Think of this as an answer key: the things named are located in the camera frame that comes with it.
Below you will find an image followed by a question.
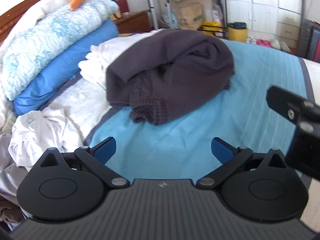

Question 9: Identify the white crumpled t-shirt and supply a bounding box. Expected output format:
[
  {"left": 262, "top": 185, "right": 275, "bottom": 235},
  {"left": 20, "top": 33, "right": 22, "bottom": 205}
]
[{"left": 9, "top": 107, "right": 85, "bottom": 168}]

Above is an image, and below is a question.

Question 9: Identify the wooden headboard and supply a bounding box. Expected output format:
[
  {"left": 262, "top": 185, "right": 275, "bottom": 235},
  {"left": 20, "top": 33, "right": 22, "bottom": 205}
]
[{"left": 0, "top": 0, "right": 92, "bottom": 45}]

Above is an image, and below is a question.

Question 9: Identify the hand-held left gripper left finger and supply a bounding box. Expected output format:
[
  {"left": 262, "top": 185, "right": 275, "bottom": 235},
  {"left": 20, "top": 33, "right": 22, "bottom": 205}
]
[{"left": 36, "top": 136, "right": 130, "bottom": 188}]

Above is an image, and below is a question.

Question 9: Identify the blue folded duvet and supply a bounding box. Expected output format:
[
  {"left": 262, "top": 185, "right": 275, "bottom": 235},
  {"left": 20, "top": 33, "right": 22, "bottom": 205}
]
[{"left": 12, "top": 20, "right": 119, "bottom": 117}]

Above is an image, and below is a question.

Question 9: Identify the brown cloth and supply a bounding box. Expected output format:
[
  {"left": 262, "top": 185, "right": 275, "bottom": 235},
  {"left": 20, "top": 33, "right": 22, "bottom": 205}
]
[{"left": 0, "top": 197, "right": 23, "bottom": 230}]

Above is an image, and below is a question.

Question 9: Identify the white rolling side table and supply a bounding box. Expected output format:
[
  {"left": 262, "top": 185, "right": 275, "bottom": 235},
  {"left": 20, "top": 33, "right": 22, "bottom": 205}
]
[{"left": 142, "top": 0, "right": 180, "bottom": 30}]

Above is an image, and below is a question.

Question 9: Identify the yellow plastic bag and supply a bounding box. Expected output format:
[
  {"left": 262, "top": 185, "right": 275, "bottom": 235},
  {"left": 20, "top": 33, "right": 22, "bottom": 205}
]
[{"left": 201, "top": 21, "right": 225, "bottom": 39}]

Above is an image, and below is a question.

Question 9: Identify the brown paper bag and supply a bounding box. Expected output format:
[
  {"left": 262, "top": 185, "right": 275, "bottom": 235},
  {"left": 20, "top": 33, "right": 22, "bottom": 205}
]
[{"left": 175, "top": 2, "right": 204, "bottom": 30}]

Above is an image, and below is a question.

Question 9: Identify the black suitcase red trim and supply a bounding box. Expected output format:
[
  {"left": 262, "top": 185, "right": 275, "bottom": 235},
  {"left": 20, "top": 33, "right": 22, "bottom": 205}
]
[{"left": 297, "top": 19, "right": 320, "bottom": 63}]

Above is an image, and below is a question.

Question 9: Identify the clear plastic bag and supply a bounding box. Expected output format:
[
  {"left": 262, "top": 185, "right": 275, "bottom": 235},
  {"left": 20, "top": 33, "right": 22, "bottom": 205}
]
[{"left": 212, "top": 5, "right": 224, "bottom": 23}]

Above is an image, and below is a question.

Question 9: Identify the white wardrobe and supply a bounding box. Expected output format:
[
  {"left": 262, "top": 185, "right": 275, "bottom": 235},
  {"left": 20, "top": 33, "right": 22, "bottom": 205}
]
[{"left": 224, "top": 0, "right": 320, "bottom": 53}]

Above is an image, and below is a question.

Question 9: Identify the grey cloth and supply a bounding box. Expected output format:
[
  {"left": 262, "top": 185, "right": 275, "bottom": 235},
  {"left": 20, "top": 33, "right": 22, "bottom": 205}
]
[{"left": 0, "top": 132, "right": 28, "bottom": 200}]

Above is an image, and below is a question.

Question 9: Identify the wooden nightstand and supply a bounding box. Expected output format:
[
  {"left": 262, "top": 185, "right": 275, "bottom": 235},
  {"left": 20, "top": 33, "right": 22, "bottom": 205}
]
[{"left": 114, "top": 10, "right": 153, "bottom": 34}]

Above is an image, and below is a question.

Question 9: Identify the yellow trash bin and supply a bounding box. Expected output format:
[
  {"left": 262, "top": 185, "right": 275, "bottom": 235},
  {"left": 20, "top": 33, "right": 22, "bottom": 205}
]
[{"left": 227, "top": 22, "right": 248, "bottom": 43}]

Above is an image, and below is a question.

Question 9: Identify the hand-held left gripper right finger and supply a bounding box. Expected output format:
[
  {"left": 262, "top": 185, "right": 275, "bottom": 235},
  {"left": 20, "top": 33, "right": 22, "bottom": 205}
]
[{"left": 196, "top": 136, "right": 288, "bottom": 188}]

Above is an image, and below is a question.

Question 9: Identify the blue white striped bed cover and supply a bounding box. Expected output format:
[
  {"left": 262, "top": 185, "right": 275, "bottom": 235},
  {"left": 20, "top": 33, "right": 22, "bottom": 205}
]
[{"left": 37, "top": 30, "right": 320, "bottom": 220}]

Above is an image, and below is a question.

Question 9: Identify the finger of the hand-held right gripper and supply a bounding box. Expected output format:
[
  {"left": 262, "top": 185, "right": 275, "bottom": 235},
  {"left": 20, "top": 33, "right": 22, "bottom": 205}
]
[{"left": 266, "top": 85, "right": 320, "bottom": 134}]

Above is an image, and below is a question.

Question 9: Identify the dark red bag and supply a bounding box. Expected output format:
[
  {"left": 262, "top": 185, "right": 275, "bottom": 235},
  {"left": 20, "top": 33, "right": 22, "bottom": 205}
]
[{"left": 115, "top": 0, "right": 129, "bottom": 14}]

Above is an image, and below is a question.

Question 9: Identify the pale blue patterned quilt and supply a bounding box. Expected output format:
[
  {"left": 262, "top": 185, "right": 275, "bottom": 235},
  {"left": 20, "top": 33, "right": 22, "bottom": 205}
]
[{"left": 1, "top": 0, "right": 119, "bottom": 100}]

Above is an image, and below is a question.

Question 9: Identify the dark brown knit sweater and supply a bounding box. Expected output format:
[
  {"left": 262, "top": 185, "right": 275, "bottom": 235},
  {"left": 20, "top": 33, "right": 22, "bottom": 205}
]
[{"left": 106, "top": 29, "right": 235, "bottom": 127}]

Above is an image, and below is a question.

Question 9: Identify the white folded thermal top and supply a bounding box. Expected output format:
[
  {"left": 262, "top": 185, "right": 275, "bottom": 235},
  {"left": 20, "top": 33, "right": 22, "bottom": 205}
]
[{"left": 78, "top": 30, "right": 165, "bottom": 90}]

